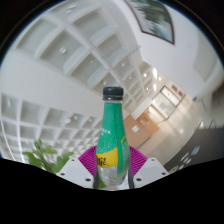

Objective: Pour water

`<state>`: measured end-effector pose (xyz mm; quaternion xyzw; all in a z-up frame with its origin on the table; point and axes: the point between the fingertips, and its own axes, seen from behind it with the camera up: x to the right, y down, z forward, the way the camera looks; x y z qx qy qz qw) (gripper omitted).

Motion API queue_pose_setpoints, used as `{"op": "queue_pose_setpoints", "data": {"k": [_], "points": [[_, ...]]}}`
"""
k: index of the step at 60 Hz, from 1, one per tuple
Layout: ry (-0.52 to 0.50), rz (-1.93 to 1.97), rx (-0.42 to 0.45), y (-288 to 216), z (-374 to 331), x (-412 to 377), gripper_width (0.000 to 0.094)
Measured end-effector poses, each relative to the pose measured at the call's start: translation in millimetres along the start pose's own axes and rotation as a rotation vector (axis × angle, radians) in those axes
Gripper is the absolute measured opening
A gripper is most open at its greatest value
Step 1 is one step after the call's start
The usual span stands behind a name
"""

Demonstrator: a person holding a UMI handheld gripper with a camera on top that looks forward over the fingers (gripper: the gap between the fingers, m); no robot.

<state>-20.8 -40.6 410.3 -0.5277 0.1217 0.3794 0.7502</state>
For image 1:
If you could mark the framed landscape picture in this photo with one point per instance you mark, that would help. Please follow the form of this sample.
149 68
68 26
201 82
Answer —
153 16

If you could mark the large green leafy plant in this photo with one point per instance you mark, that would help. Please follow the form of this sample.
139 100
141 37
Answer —
43 155

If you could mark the glass double door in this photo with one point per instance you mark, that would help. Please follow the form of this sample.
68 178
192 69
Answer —
166 100

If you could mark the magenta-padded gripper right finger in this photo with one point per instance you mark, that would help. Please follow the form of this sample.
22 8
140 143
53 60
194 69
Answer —
150 168

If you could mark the green plastic drink bottle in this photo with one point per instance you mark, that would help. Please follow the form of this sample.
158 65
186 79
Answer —
111 133

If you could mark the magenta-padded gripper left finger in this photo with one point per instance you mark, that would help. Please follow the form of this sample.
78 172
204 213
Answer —
75 170

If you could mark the small blue card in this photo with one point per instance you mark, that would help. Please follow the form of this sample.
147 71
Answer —
196 150

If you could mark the recessed ceiling lights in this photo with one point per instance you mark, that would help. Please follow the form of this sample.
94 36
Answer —
62 50

